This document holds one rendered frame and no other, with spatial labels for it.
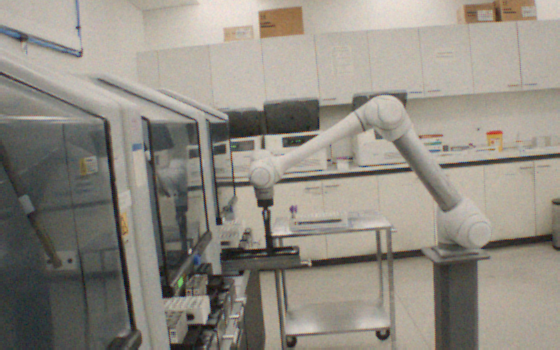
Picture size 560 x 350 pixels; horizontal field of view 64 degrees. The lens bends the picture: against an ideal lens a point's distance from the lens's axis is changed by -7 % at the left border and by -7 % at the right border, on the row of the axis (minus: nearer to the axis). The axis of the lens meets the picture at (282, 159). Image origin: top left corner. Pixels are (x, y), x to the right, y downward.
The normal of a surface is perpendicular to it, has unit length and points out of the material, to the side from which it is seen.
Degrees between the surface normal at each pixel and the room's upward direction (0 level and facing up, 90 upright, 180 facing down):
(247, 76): 90
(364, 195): 90
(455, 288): 90
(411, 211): 90
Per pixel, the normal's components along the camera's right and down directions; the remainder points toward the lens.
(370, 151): -0.03, 0.07
